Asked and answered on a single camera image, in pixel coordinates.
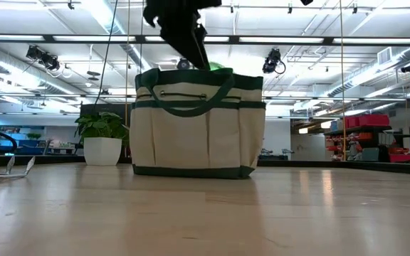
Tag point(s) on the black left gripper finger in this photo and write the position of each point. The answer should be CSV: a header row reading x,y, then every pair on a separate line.
x,y
201,33
187,46

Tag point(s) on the green transparent spray bottle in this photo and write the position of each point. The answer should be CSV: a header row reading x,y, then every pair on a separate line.
x,y
215,66

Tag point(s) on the cream gardening bag green trim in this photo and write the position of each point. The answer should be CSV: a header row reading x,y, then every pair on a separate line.
x,y
190,142

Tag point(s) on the black overhead beam with lights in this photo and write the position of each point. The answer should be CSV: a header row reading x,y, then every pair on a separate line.
x,y
48,38

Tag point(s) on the green plant in white pot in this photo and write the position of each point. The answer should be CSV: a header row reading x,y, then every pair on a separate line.
x,y
102,151

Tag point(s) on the storage rack with small bins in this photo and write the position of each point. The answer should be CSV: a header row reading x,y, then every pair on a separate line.
x,y
367,120

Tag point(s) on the black ceiling device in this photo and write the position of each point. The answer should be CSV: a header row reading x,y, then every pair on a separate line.
x,y
409,67

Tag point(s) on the red plastic bin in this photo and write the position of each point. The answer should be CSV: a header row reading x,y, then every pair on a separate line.
x,y
402,158

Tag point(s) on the black overhead camera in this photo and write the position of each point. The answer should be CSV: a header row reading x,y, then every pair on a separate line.
x,y
272,60

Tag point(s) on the black ceiling camera cluster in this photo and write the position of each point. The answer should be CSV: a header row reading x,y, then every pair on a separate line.
x,y
43,57

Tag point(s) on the silver ceiling duct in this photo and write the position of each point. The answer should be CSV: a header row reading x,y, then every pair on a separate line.
x,y
368,73
13,76

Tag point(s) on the black table edge frame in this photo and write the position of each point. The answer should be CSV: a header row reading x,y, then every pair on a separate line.
x,y
368,166

